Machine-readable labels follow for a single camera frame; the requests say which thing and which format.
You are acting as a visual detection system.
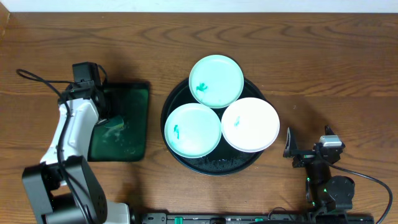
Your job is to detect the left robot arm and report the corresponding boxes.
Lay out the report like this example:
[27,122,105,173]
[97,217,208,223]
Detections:
[22,81,131,223]

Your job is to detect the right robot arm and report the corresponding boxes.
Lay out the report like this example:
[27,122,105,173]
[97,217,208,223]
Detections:
[283,126,355,223]

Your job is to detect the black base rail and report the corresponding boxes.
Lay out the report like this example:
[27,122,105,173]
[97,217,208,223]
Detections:
[130,213,374,224]

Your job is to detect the mint plate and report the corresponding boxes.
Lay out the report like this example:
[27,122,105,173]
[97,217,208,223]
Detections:
[188,55,244,108]
[164,103,222,159]

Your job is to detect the black rectangular water tray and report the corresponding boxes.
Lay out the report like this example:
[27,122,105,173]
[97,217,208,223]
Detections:
[88,82,149,162]

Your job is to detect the green scouring sponge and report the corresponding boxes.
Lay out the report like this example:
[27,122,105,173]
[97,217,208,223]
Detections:
[104,115,124,130]

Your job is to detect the white plate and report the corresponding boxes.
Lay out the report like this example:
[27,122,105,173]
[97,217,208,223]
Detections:
[221,98,280,152]

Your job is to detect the round black tray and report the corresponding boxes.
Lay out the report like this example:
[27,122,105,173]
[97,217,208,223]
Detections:
[160,78,262,175]

